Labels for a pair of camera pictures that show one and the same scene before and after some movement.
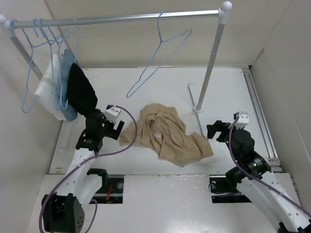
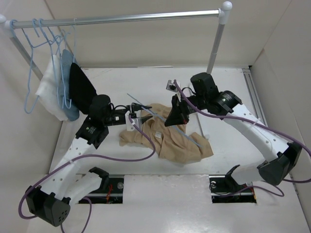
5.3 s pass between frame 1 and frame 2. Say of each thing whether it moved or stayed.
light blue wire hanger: moved
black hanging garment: stayed
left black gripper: moved
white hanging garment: stayed
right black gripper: moved
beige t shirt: stayed
